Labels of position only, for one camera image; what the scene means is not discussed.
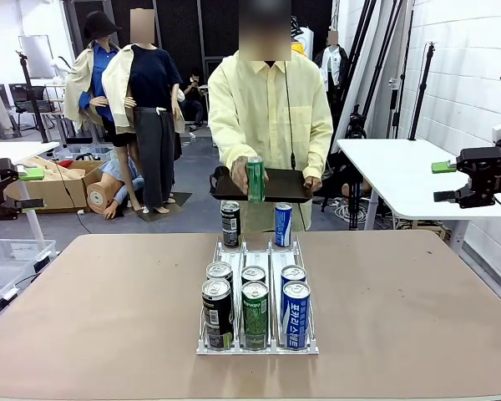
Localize black serving tray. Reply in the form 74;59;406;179
210;165;313;204

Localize mannequin in navy top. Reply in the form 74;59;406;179
102;8;185;215

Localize lying mannequin torso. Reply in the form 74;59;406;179
86;160;145;221

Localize black microphone cable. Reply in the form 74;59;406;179
282;60;298;168

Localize black camera tripod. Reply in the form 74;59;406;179
344;104;368;141

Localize black bucket hat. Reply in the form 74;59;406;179
82;11;123;42

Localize white cable coil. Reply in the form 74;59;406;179
332;195;377;226

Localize mannequin in yellow hoodie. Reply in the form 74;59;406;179
291;16;316;63

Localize dark mannequin base plate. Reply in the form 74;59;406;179
140;191;194;223

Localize whiteboard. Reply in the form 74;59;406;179
18;34;55;80

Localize black soda can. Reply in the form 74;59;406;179
205;261;235;293
220;200;241;248
201;277;235;351

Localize person in yellow shirt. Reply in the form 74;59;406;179
207;49;334;233

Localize person's right forearm yellow sleeve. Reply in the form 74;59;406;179
216;133;260;168

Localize blue Pocari Sweat can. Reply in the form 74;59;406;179
280;264;308;287
274;201;294;248
281;280;311;351

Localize white can dispenser rack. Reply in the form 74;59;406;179
195;236;321;356

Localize person's left forearm yellow sleeve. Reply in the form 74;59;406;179
302;129;334;180

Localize person's right hand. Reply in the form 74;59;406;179
229;154;251;195

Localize seated person in black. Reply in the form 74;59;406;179
178;69;205;131

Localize mannequin in white shirt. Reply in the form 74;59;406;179
319;31;348;126

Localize tall black tripod legs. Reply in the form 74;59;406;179
342;0;406;139

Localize brown cardboard box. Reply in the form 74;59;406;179
3;156;105;214

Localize black light stand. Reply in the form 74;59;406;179
15;50;51;145
407;41;438;141

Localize green soda can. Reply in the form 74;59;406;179
240;281;271;351
245;155;268;204
240;265;268;287

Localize mannequin in blue shirt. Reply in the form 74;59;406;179
63;11;145;214

